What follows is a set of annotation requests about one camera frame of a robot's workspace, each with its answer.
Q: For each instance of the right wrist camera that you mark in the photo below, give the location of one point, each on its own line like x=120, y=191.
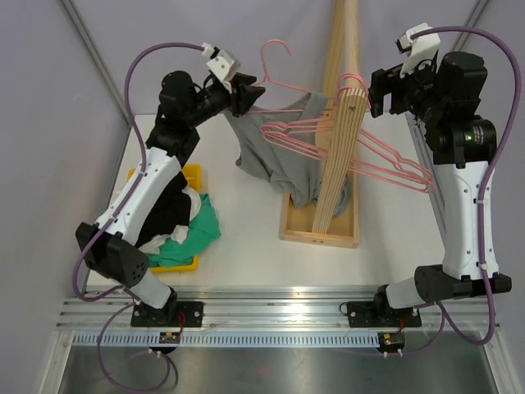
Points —
x=422, y=49

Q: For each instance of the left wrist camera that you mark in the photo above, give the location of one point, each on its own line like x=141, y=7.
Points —
x=221, y=64

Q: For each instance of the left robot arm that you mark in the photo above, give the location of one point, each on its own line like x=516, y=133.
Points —
x=108, y=246

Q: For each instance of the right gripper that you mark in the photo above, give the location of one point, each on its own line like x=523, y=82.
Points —
x=390, y=82

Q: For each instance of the slotted cable duct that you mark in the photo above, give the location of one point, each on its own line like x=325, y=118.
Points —
x=229, y=339

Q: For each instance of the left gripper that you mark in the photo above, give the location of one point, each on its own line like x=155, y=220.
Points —
x=243, y=95

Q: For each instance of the wooden hanger rack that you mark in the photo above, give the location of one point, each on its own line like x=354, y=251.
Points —
x=333, y=220

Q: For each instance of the white tank top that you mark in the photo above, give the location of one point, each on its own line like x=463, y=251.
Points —
x=152, y=247

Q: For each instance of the left aluminium frame post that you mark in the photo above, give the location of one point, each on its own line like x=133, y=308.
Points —
x=87, y=42

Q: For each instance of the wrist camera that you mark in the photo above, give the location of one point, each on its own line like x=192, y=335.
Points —
x=221, y=64
x=422, y=49

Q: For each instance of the yellow plastic tray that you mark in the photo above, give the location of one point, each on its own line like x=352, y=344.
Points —
x=192, y=173

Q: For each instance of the grey tank top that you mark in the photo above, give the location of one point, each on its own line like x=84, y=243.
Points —
x=286, y=170

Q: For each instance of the green tank top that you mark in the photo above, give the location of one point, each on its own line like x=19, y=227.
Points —
x=203, y=230

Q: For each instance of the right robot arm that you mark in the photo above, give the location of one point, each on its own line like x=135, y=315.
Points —
x=444, y=96

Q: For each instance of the aluminium mounting rail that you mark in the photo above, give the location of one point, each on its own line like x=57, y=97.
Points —
x=278, y=308

